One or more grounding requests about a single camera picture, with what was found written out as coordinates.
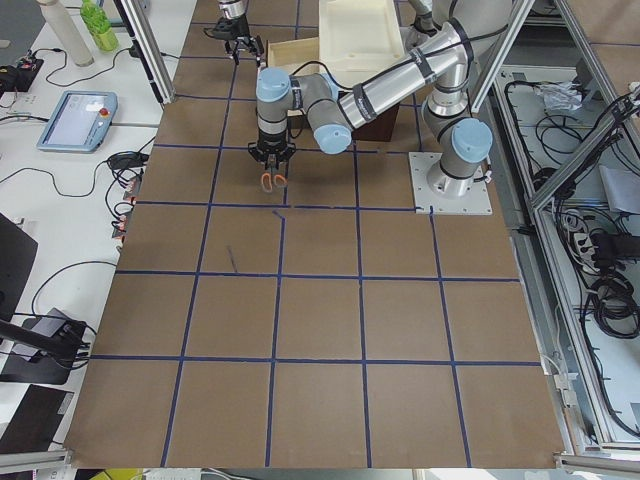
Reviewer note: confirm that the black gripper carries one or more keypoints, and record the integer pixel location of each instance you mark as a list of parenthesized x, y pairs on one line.
[(239, 25), (272, 143)]

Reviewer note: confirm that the orange handled scissors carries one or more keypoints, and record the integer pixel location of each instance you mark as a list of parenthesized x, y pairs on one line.
[(272, 179)]

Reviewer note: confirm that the light wooden drawer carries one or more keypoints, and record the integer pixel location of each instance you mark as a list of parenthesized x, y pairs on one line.
[(292, 52)]

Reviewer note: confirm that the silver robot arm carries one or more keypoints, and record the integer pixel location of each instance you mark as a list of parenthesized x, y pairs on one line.
[(232, 9), (463, 31)]

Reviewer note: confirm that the cream plastic tray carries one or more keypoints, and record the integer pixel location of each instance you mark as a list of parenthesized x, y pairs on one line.
[(358, 39)]

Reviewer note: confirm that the dark brown wooden cabinet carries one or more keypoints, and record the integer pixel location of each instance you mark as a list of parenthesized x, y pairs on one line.
[(379, 130)]

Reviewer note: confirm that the green plastic bottle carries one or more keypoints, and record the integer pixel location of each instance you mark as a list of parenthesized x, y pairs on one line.
[(99, 26)]

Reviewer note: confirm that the blue teach pendant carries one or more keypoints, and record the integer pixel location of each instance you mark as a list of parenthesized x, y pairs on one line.
[(80, 122)]

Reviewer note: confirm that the white thermos bottle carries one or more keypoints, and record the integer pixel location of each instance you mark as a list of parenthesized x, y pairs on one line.
[(59, 19)]

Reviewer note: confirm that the crumpled white paper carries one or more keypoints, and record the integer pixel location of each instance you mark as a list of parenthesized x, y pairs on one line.
[(560, 96)]

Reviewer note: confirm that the black monitor stand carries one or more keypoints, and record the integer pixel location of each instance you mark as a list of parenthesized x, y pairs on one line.
[(45, 347)]

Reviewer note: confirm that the black power adapter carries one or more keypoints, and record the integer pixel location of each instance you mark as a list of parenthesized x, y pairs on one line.
[(616, 246)]

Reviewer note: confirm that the aluminium frame post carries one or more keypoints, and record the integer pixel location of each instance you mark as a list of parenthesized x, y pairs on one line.
[(144, 42)]

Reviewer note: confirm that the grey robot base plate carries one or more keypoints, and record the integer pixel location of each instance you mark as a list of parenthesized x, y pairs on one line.
[(437, 194)]

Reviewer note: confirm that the aluminium frame rail right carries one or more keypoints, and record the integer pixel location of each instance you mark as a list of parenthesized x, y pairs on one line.
[(576, 173)]

